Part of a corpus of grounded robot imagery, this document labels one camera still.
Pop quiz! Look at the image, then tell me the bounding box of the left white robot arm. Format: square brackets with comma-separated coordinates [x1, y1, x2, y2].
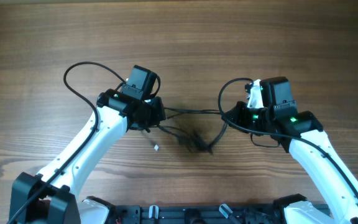
[9, 65, 165, 223]

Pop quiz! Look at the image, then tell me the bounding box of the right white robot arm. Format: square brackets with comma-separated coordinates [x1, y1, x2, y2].
[220, 77, 358, 223]

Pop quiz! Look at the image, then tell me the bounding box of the black USB cable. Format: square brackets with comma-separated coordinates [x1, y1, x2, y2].
[163, 107, 229, 154]

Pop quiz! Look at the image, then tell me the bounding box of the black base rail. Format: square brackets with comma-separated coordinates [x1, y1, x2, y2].
[113, 203, 283, 224]

